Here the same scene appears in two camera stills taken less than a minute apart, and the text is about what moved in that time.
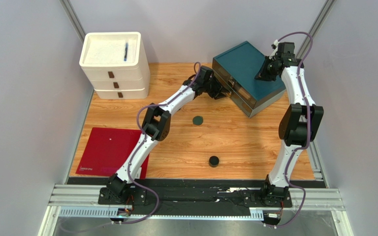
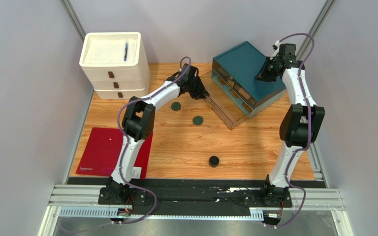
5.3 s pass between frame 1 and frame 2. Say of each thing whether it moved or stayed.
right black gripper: stayed
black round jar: stayed
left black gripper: moved
